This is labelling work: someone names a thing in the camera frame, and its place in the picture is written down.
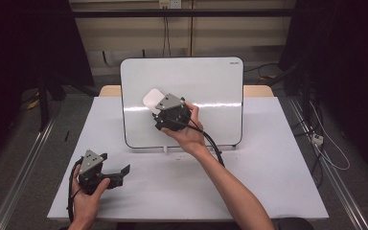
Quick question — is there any person's right hand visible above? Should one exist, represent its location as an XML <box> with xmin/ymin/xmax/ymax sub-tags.
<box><xmin>161</xmin><ymin>100</ymin><xmax>211</xmax><ymax>158</ymax></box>

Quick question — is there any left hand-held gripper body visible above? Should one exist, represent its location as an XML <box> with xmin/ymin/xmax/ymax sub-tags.
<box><xmin>78</xmin><ymin>149</ymin><xmax>111</xmax><ymax>196</ymax></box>

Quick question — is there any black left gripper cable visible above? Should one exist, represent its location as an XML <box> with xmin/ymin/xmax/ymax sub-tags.
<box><xmin>66</xmin><ymin>158</ymin><xmax>83</xmax><ymax>223</ymax></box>

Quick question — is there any black metal stand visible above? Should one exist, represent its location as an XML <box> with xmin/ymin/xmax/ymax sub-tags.
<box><xmin>265</xmin><ymin>61</ymin><xmax>314</xmax><ymax>129</ymax></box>
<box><xmin>37</xmin><ymin>72</ymin><xmax>101</xmax><ymax>132</ymax></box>

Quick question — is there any white whiteboard eraser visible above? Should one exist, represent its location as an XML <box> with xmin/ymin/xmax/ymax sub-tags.
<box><xmin>142</xmin><ymin>87</ymin><xmax>167</xmax><ymax>115</ymax></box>

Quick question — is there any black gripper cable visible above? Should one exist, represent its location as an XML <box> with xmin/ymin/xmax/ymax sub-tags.
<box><xmin>66</xmin><ymin>158</ymin><xmax>83</xmax><ymax>223</ymax></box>
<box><xmin>185</xmin><ymin>123</ymin><xmax>226</xmax><ymax>169</ymax></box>

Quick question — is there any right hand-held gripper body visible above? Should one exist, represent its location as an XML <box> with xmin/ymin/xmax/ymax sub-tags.
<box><xmin>154</xmin><ymin>92</ymin><xmax>193</xmax><ymax>132</ymax></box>

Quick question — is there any dark curtain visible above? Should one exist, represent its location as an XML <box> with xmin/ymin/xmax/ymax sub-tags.
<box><xmin>277</xmin><ymin>0</ymin><xmax>368</xmax><ymax>181</ymax></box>
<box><xmin>0</xmin><ymin>0</ymin><xmax>96</xmax><ymax>167</ymax></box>

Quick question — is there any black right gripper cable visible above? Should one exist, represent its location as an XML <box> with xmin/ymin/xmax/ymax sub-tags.
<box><xmin>185</xmin><ymin>123</ymin><xmax>226</xmax><ymax>169</ymax></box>

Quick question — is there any person's left hand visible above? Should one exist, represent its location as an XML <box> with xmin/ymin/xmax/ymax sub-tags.
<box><xmin>71</xmin><ymin>167</ymin><xmax>111</xmax><ymax>224</ymax></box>

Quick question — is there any black hanging cable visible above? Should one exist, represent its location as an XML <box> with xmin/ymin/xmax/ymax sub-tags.
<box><xmin>162</xmin><ymin>8</ymin><xmax>173</xmax><ymax>58</ymax></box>

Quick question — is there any white wall outlet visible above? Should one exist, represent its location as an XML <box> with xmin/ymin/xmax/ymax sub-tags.
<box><xmin>158</xmin><ymin>0</ymin><xmax>183</xmax><ymax>10</ymax></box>

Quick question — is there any white power strip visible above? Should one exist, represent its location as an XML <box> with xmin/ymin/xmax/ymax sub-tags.
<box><xmin>310</xmin><ymin>132</ymin><xmax>325</xmax><ymax>147</ymax></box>

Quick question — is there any black horizontal bar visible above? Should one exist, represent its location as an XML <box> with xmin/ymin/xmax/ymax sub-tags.
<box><xmin>71</xmin><ymin>9</ymin><xmax>297</xmax><ymax>19</ymax></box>

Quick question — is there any metal floor rail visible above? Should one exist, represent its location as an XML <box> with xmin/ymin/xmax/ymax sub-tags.
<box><xmin>287</xmin><ymin>96</ymin><xmax>368</xmax><ymax>230</ymax></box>
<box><xmin>0</xmin><ymin>116</ymin><xmax>60</xmax><ymax>230</ymax></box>

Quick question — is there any wooden table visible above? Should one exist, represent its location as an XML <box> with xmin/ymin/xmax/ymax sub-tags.
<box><xmin>99</xmin><ymin>84</ymin><xmax>275</xmax><ymax>98</ymax></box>

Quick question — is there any white floor cable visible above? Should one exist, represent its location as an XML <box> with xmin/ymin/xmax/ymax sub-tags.
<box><xmin>309</xmin><ymin>101</ymin><xmax>352</xmax><ymax>172</ymax></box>

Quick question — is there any white whiteboard with black frame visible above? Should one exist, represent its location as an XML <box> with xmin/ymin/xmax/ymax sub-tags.
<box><xmin>120</xmin><ymin>57</ymin><xmax>245</xmax><ymax>150</ymax></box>

